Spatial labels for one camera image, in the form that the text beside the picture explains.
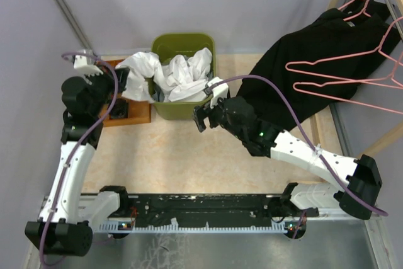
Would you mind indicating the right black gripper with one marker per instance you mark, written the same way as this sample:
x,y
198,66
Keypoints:
x,y
199,116

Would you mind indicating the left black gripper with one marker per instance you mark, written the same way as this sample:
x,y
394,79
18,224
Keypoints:
x,y
107,75

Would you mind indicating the white shirt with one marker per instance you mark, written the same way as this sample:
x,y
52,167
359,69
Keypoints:
x,y
183,79

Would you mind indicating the black shirt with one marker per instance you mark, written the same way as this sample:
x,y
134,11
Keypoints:
x,y
328,36

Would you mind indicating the pink hanger of white shirt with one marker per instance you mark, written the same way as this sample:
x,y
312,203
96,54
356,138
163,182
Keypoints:
x,y
361,66

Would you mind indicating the pink hanger of grey shirt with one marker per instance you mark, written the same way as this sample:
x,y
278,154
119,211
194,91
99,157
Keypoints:
x,y
342,89

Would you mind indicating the grey shirt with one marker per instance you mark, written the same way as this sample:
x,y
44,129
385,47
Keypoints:
x,y
159,95

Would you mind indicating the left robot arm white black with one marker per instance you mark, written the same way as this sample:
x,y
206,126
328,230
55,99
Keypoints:
x,y
62,228

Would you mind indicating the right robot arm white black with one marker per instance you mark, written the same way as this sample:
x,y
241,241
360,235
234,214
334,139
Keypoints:
x,y
357,181

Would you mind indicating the rolled black sock bottom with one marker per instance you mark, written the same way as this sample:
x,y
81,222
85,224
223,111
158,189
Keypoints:
x,y
120,110

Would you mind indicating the green plastic basket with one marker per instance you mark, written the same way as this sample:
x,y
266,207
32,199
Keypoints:
x,y
168,45

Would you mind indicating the wooden clothes rack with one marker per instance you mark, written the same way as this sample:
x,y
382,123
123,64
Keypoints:
x,y
370,126

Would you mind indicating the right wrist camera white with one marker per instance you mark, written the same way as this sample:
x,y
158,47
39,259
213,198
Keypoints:
x,y
216,88

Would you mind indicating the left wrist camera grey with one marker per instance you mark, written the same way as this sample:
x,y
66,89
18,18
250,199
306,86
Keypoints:
x,y
85,64

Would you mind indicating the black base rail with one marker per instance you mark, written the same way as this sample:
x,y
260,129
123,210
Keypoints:
x,y
212,210

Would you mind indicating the white cable duct strip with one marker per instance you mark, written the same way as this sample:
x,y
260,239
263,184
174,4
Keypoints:
x,y
120,227

